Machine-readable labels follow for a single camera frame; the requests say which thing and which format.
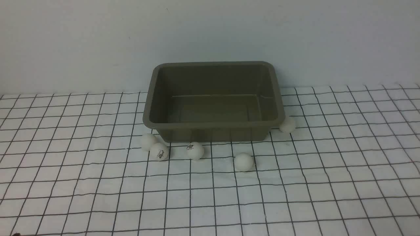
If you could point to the plain white ball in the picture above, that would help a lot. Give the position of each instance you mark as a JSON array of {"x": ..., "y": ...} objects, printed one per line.
[
  {"x": 243, "y": 162},
  {"x": 288, "y": 125},
  {"x": 147, "y": 141}
]

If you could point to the white ball red logo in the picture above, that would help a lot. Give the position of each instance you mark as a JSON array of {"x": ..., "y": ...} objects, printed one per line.
[{"x": 159, "y": 151}]

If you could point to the olive green plastic bin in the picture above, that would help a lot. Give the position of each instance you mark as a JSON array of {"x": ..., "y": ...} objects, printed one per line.
[{"x": 213, "y": 101}]

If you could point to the white ball black logo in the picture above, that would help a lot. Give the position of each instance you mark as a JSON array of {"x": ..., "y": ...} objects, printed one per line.
[{"x": 195, "y": 151}]

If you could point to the white black-grid tablecloth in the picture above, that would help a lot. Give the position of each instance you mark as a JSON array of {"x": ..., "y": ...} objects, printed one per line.
[{"x": 72, "y": 165}]

